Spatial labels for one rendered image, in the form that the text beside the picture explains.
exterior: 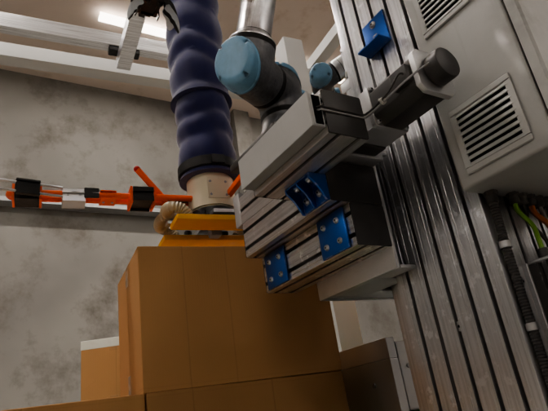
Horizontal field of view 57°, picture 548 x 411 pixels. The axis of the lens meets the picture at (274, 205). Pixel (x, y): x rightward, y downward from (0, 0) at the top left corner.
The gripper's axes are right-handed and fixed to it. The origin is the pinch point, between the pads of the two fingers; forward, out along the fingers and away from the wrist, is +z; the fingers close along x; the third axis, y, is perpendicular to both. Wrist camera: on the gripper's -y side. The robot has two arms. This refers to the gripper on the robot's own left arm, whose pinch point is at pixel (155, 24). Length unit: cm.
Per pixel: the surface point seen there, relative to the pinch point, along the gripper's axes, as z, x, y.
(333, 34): -173, -203, 133
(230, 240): 46, -41, 48
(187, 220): 46, -19, 32
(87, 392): 79, -26, 219
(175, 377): 95, -9, 26
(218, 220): 46, -29, 30
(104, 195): 34, 4, 45
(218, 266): 64, -24, 24
